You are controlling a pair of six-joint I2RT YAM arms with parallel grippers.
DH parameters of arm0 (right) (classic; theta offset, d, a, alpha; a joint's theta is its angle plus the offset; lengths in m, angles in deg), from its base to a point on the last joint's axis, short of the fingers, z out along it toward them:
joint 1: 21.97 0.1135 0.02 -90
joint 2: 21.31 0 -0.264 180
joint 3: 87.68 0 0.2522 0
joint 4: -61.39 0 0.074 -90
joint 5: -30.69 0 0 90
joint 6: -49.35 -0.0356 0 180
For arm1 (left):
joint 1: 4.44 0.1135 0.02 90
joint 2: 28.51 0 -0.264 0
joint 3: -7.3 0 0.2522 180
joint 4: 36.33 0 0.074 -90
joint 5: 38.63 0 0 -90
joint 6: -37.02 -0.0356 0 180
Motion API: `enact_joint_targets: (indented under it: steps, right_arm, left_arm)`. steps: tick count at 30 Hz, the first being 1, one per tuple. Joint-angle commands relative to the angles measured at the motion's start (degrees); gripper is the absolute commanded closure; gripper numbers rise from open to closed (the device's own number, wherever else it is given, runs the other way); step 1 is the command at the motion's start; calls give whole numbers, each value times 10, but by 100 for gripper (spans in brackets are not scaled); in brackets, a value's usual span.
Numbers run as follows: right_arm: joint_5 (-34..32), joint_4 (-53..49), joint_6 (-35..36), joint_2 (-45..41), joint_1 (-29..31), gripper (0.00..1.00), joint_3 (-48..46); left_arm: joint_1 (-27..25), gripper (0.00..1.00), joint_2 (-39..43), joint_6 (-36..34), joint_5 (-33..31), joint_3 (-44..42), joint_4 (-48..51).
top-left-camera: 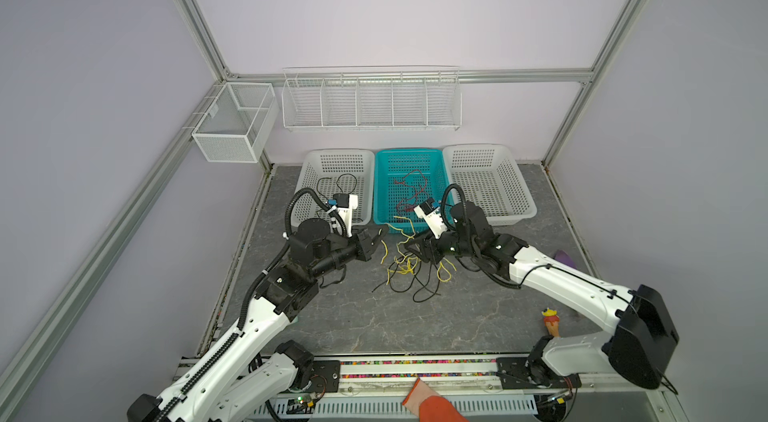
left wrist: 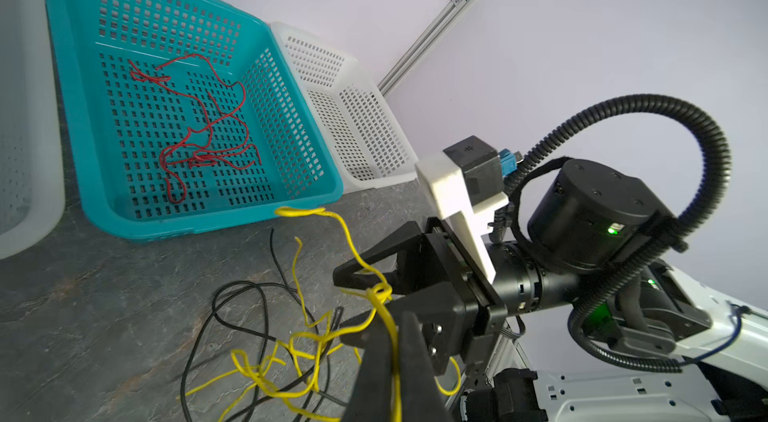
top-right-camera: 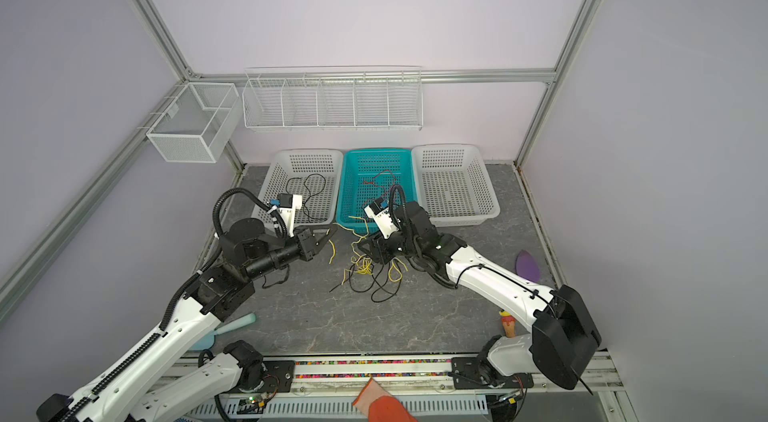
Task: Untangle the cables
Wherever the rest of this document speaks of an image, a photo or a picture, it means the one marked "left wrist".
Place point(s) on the white plastic basket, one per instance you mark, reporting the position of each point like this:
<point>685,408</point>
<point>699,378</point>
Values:
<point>367,143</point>
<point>32,179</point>

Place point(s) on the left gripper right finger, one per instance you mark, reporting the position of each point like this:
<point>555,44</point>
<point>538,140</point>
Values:
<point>421,401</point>

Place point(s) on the teal plastic basket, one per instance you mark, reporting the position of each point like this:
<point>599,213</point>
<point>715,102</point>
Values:
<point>183,117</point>

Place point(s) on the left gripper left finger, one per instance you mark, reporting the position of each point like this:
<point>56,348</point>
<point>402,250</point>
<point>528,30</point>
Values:
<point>372,395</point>

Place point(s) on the right white plastic basket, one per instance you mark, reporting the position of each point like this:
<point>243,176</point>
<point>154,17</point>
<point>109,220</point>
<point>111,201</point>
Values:
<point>367,143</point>

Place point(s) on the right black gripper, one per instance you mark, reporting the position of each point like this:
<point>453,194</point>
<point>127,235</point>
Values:
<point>540,260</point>

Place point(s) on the left white plastic basket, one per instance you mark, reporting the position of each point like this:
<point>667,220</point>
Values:
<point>32,179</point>

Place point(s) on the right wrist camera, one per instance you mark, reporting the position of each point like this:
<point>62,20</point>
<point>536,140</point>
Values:
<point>464,183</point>

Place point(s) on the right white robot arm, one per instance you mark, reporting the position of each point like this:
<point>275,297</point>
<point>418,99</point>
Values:
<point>682,350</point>

